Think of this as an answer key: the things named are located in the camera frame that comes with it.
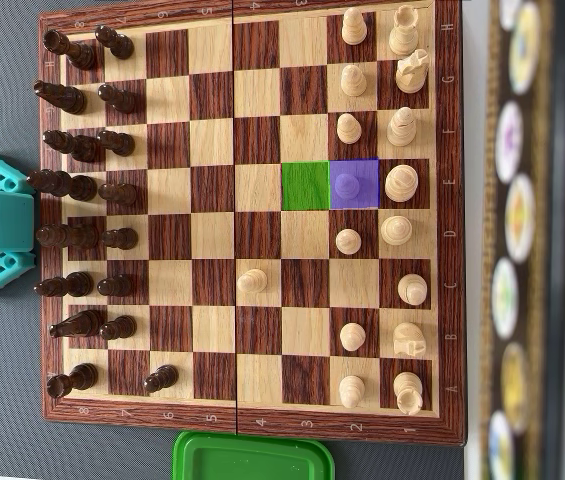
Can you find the dark wooden knight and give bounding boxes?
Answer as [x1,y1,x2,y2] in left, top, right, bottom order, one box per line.
[32,79,87,115]
[47,309,107,340]

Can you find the light wooden pawn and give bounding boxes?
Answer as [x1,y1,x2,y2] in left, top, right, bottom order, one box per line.
[236,268,269,296]
[339,322,367,352]
[336,112,362,145]
[335,228,363,256]
[338,374,367,410]
[341,7,368,46]
[334,173,361,200]
[340,63,368,98]

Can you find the light wooden queen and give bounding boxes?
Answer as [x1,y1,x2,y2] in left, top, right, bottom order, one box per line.
[379,214,414,246]

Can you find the light wooden rook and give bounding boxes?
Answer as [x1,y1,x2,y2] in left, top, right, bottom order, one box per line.
[388,4,421,57]
[392,372,424,417]

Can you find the black framed decorative panel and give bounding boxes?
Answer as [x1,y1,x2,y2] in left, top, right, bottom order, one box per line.
[479,0,565,480]

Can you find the light wooden bishop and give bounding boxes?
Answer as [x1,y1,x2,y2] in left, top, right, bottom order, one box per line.
[397,273,429,306]
[386,106,418,148]

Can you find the light wooden knight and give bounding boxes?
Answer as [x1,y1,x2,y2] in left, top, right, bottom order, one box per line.
[392,322,428,359]
[394,48,431,94]

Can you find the wooden folding chessboard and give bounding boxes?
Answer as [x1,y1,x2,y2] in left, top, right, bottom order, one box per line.
[36,0,467,448]

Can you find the dark wooden rook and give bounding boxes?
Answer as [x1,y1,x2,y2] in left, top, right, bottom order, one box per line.
[42,28,98,71]
[45,363,99,400]

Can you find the light wooden king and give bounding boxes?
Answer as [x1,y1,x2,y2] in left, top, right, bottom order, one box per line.
[384,163,420,204]

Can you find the dark wooden queen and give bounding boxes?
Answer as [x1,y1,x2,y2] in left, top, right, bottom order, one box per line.
[35,223,99,250]

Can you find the dark wooden bishop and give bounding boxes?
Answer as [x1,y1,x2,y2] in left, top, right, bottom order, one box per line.
[42,129,101,164]
[33,271,95,300]

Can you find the green plastic container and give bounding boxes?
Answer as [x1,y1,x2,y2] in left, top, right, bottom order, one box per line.
[171,429,336,480]

